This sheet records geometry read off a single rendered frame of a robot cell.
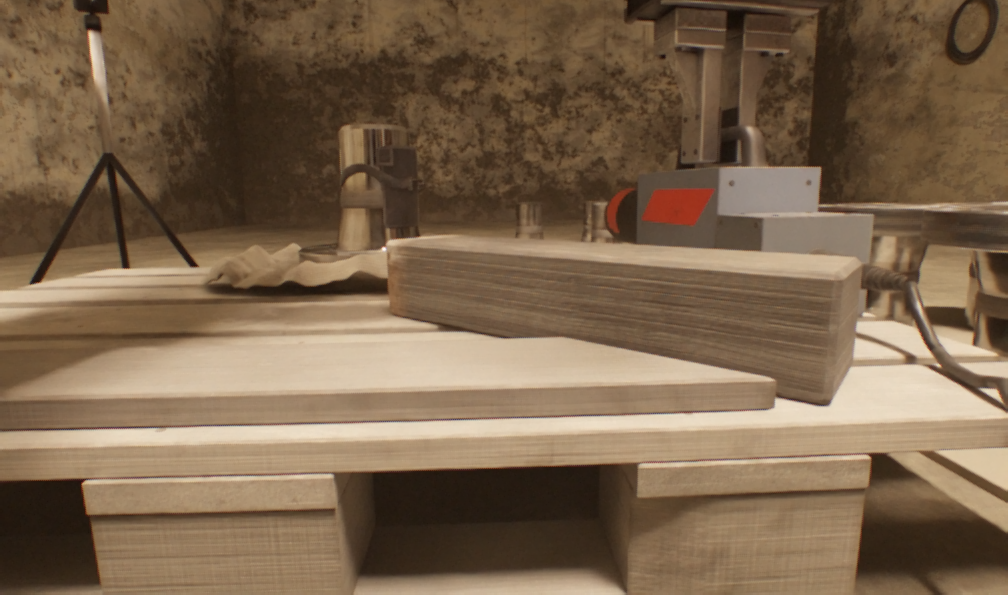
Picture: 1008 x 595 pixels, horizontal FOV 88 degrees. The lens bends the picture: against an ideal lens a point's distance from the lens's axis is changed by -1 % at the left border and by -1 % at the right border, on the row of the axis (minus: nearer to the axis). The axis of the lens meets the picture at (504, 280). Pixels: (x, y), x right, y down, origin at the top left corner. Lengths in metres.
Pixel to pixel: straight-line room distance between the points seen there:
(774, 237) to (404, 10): 5.59
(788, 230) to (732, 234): 0.06
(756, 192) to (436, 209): 5.15
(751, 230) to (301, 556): 0.50
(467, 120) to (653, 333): 5.37
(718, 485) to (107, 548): 0.37
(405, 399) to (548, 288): 0.19
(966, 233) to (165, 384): 0.87
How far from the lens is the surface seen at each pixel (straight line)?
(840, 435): 0.39
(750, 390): 0.38
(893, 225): 1.06
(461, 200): 5.70
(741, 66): 0.80
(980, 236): 0.88
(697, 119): 0.76
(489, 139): 5.72
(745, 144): 0.72
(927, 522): 0.62
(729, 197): 0.67
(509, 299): 0.50
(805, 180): 0.73
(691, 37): 0.76
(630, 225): 0.90
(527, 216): 2.28
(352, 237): 0.88
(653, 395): 0.36
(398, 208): 0.87
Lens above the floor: 0.28
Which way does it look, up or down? 9 degrees down
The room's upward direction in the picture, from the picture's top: 1 degrees counter-clockwise
